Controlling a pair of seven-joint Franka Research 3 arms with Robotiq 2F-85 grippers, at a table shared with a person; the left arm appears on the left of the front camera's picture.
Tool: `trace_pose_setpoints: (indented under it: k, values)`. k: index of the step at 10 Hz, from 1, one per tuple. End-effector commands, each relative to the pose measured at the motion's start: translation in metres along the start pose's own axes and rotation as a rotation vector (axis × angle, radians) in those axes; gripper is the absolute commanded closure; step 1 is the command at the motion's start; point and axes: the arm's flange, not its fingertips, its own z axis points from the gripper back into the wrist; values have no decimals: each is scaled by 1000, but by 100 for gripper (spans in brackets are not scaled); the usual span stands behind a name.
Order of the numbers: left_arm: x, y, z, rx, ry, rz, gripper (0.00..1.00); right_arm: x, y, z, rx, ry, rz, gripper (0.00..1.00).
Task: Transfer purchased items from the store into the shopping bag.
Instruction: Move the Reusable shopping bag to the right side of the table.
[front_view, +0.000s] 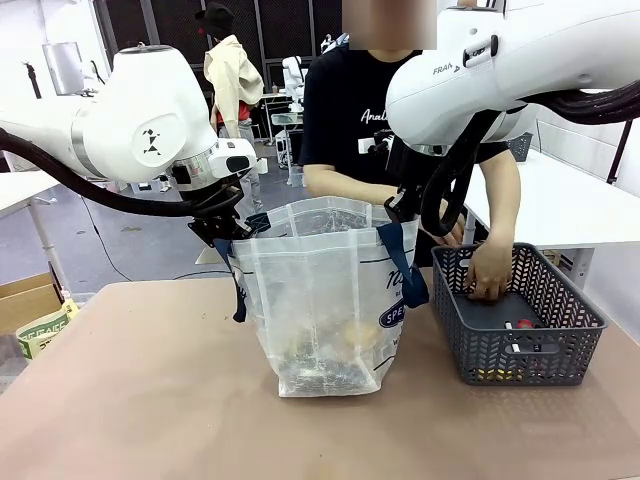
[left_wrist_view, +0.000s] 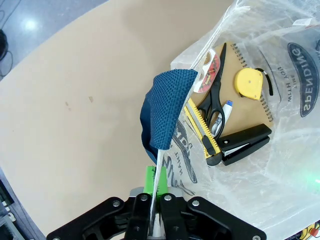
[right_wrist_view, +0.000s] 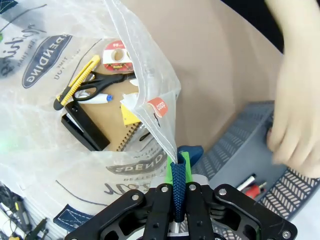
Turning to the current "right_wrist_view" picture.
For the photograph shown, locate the translucent shopping bag navy handles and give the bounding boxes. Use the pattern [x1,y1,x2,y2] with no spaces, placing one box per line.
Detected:
[0,0,204,240]

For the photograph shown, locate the yellow black utility knife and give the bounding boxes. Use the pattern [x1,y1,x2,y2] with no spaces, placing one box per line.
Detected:
[53,55,101,111]

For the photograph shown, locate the black handled scissors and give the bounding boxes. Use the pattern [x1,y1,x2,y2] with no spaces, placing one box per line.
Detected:
[72,71,137,102]

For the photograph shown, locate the small red tool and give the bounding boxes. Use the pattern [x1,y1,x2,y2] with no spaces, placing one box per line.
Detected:
[244,182,267,198]

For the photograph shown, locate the person's left forearm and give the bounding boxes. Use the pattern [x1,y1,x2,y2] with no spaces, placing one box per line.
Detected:
[264,0,320,57]

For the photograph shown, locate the person's left hand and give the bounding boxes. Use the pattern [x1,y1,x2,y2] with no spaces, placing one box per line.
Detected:
[266,53,320,178]

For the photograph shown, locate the black cable tangle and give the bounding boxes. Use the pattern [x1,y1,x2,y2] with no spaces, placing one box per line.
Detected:
[0,183,50,240]

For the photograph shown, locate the yellow sticky note pad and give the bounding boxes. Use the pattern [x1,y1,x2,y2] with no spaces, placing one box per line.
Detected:
[120,103,142,126]

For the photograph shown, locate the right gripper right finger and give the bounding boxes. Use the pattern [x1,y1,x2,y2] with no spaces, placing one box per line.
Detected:
[181,150,299,240]

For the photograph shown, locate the dark grey plastic basket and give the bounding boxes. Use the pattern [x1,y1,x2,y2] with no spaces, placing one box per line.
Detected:
[197,99,320,226]

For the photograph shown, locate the red tartan tape pack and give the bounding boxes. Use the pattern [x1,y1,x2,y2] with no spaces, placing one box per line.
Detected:
[101,39,136,73]

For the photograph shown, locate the brown spiral notebook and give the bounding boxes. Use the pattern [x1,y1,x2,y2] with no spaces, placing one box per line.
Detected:
[74,63,146,153]

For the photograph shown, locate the white black pen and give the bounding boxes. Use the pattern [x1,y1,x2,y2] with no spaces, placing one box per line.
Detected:
[236,173,257,192]

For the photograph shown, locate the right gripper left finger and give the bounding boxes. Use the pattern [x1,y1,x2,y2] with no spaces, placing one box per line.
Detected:
[64,159,175,240]

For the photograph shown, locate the white marker blue cap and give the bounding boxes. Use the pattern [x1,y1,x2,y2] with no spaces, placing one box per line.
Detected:
[77,93,115,105]

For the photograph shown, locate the black stapler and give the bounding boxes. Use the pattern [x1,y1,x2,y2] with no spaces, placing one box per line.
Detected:
[61,101,111,152]

